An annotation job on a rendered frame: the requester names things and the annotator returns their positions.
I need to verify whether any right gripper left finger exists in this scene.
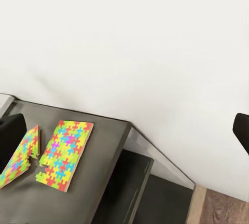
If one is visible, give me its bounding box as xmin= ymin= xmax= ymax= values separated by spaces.
xmin=0 ymin=113 xmax=27 ymax=175

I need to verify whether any jigsaw puzzle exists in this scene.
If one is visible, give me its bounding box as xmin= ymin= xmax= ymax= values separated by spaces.
xmin=36 ymin=121 xmax=94 ymax=192
xmin=0 ymin=125 xmax=40 ymax=189

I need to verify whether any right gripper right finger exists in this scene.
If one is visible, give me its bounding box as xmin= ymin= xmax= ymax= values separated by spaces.
xmin=232 ymin=113 xmax=249 ymax=155

